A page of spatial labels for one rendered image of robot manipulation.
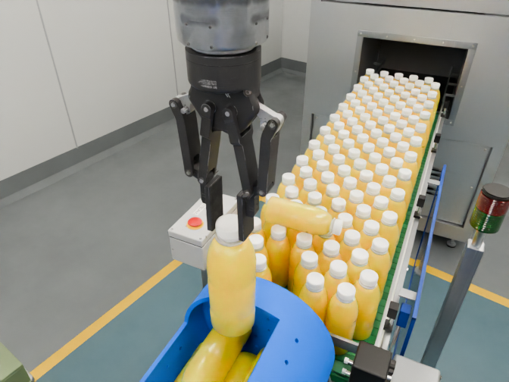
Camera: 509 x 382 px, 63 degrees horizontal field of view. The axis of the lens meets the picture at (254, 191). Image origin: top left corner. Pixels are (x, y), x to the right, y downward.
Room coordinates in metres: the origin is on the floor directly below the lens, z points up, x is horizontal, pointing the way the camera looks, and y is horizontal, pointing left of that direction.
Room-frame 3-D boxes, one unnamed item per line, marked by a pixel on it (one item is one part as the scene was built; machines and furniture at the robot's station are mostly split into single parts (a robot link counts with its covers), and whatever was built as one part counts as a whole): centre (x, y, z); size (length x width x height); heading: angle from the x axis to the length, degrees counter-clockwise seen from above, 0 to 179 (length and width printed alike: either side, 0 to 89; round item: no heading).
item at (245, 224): (0.41, 0.01, 1.46); 0.03 x 0.01 x 0.07; 154
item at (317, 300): (0.65, -0.14, 0.99); 0.07 x 0.07 x 0.18
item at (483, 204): (0.75, -0.53, 1.23); 0.06 x 0.06 x 0.04
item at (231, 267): (0.42, 0.03, 1.33); 0.07 x 0.07 x 0.18
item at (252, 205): (0.40, -0.01, 1.48); 0.03 x 0.01 x 0.05; 64
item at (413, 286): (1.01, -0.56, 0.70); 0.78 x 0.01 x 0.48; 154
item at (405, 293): (1.02, -0.54, 0.70); 0.80 x 0.05 x 0.50; 154
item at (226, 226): (0.42, 0.03, 1.43); 0.04 x 0.04 x 0.02
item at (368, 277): (0.65, -0.26, 1.08); 0.04 x 0.04 x 0.02
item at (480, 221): (0.75, -0.53, 1.18); 0.06 x 0.06 x 0.05
